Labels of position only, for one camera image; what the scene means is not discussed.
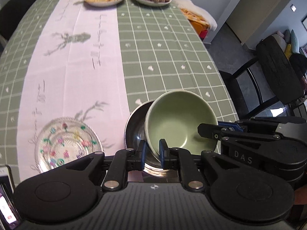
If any flower-patterned glass plate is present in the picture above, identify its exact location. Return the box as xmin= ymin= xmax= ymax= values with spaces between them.
xmin=34 ymin=117 xmax=104 ymax=174

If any orange steel-lined bowl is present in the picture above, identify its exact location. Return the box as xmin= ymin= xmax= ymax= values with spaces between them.
xmin=123 ymin=100 xmax=180 ymax=178

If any green checked tablecloth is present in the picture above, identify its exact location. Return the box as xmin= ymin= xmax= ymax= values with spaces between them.
xmin=0 ymin=0 xmax=240 ymax=185

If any orange patterned cushion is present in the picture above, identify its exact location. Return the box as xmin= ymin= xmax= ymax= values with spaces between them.
xmin=181 ymin=8 xmax=209 ymax=38

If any black smartphone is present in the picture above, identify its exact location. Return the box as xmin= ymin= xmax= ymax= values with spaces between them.
xmin=0 ymin=175 xmax=22 ymax=225

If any white tablet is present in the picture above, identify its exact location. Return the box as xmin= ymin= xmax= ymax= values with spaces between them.
xmin=0 ymin=165 xmax=13 ymax=179

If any sofa with cushions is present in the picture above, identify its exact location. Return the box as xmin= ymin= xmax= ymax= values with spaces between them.
xmin=273 ymin=29 xmax=307 ymax=59

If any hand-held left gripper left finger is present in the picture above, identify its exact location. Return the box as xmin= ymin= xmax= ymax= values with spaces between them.
xmin=63 ymin=140 xmax=147 ymax=190

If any white fluffy cloth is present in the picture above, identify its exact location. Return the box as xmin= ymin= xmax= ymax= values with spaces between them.
xmin=173 ymin=0 xmax=218 ymax=31

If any white deer-print table runner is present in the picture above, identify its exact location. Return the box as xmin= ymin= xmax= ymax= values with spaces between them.
xmin=18 ymin=0 xmax=131 ymax=185

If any black wooden chair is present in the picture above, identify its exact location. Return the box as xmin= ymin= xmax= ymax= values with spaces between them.
xmin=0 ymin=0 xmax=37 ymax=44
xmin=219 ymin=35 xmax=305 ymax=123

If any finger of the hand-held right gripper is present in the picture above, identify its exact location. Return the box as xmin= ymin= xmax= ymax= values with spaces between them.
xmin=217 ymin=121 xmax=245 ymax=131
xmin=197 ymin=123 xmax=240 ymax=140

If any pale green ceramic bowl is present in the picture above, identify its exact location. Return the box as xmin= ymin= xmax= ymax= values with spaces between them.
xmin=144 ymin=90 xmax=219 ymax=156

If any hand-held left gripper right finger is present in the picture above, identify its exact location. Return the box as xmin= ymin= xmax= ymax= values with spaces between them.
xmin=159 ymin=139 xmax=238 ymax=190

